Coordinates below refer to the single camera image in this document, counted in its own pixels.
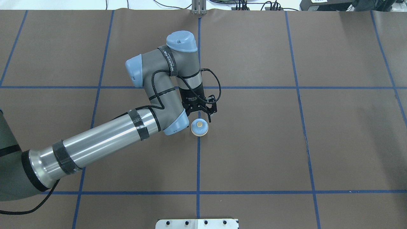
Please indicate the black electronics board with wires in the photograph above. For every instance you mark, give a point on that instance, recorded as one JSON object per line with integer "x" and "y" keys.
{"x": 272, "y": 5}

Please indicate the black power box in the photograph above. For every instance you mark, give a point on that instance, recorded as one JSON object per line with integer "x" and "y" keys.
{"x": 327, "y": 5}

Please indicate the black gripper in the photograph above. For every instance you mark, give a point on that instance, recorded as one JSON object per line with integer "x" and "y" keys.
{"x": 191, "y": 94}

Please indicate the white camera pole with base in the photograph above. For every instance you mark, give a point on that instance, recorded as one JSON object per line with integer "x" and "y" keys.
{"x": 197, "y": 224}

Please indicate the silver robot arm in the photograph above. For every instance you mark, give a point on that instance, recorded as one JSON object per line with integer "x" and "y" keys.
{"x": 172, "y": 79}

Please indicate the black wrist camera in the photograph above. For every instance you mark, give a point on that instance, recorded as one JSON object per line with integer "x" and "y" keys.
{"x": 211, "y": 105}

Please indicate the aluminium frame post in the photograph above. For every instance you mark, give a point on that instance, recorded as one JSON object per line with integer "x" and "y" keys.
{"x": 198, "y": 7}

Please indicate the blue and cream bell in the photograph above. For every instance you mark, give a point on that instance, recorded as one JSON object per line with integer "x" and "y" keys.
{"x": 199, "y": 127}

